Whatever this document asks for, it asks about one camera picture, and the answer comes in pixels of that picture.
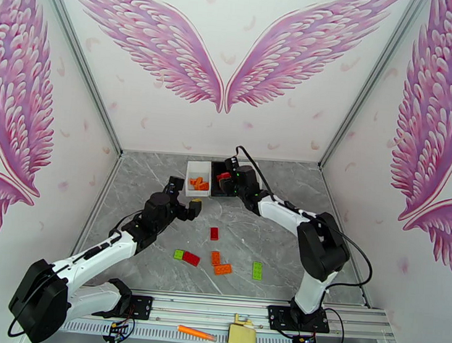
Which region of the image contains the red black wire bundle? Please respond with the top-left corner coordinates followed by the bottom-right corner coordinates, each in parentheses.
top-left (101, 315), bottom-right (138, 343)

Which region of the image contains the aluminium mounting rail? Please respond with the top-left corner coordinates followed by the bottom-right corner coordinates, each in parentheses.
top-left (61, 285), bottom-right (397, 342)

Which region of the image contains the white slotted cable duct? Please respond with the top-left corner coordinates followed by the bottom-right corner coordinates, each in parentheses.
top-left (50, 316), bottom-right (297, 343)

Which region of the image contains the black plastic bin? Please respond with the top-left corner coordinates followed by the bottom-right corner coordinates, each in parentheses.
top-left (208, 160), bottom-right (240, 199)

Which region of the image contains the yellow plastic box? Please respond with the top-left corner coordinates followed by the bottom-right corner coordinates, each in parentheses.
top-left (227, 313), bottom-right (258, 343)

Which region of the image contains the aluminium table edge strip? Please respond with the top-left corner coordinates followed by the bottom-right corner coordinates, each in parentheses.
top-left (73, 152), bottom-right (124, 256)
top-left (311, 168), bottom-right (380, 308)

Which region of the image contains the orange marker pen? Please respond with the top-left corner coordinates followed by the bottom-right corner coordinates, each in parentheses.
top-left (176, 324), bottom-right (218, 342)

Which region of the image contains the aluminium frame post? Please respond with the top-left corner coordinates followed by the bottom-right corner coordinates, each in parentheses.
top-left (319, 0), bottom-right (430, 178)
top-left (22, 0), bottom-right (135, 158)

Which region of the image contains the black base power cable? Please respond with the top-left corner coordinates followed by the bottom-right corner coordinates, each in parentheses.
top-left (312, 307), bottom-right (348, 343)

